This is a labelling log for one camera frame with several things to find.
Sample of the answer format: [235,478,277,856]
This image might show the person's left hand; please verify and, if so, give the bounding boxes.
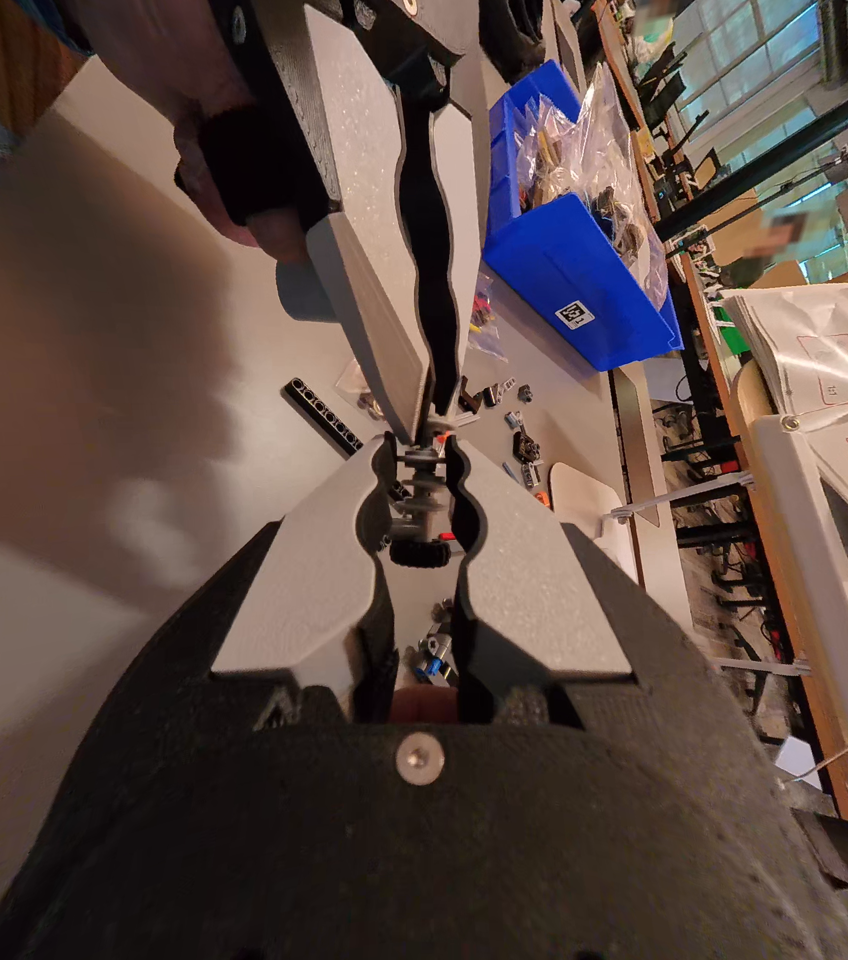
[77,0,312,265]

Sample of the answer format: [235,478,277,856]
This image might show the clear bag yellow blue parts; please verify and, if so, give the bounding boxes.
[465,273,507,365]

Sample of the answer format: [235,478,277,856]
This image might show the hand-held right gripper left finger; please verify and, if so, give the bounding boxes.
[211,435,401,689]

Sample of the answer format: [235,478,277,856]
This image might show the toy car chassis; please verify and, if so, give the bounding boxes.
[412,600,458,684]

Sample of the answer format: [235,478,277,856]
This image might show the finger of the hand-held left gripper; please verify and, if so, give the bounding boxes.
[427,99,492,417]
[302,3,437,447]

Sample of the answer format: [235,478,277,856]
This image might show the clear bags of toy parts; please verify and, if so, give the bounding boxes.
[514,63,668,301]

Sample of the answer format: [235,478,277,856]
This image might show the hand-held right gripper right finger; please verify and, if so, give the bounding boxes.
[442,435,635,684]

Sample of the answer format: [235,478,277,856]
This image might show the instruction booklet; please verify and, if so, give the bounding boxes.
[724,281,848,575]

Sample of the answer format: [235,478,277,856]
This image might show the black pole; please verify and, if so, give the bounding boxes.
[652,71,848,241]

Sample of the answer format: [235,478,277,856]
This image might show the black holed toy beam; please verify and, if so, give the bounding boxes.
[281,377,365,455]

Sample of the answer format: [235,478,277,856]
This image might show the grey toy axle with gear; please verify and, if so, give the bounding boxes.
[385,442,453,573]

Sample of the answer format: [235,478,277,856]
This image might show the clear bag red tan parts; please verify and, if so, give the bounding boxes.
[337,360,395,417]

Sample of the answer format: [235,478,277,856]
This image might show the white document stand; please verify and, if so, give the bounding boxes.
[731,360,848,834]

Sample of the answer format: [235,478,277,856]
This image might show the blue plastic bin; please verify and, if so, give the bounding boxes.
[482,60,686,374]

